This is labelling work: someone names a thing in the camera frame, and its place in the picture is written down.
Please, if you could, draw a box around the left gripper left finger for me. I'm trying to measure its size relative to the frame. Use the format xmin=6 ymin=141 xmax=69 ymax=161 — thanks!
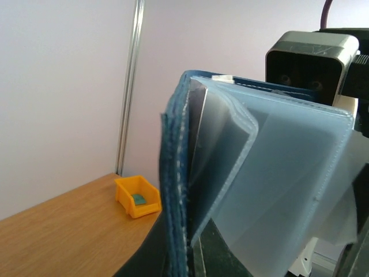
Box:
xmin=114 ymin=213 xmax=168 ymax=277

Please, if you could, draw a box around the yellow bin right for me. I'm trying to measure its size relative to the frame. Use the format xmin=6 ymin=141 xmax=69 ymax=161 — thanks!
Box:
xmin=115 ymin=175 xmax=162 ymax=219

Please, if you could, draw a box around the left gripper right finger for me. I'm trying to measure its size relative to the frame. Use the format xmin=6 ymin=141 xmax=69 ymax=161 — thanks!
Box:
xmin=190 ymin=220 xmax=251 ymax=277

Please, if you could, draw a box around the black VIP credit card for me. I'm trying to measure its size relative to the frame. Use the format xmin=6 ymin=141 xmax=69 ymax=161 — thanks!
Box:
xmin=187 ymin=78 xmax=208 ymax=174

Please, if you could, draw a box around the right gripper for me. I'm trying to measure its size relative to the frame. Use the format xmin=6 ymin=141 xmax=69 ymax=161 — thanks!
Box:
xmin=284 ymin=29 xmax=368 ymax=269

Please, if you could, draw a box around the teal card in bin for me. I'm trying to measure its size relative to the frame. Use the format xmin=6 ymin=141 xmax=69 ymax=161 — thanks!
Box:
xmin=131 ymin=194 xmax=146 ymax=206

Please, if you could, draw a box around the blue card holder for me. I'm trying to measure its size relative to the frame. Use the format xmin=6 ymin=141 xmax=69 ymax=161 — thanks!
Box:
xmin=159 ymin=69 xmax=361 ymax=277

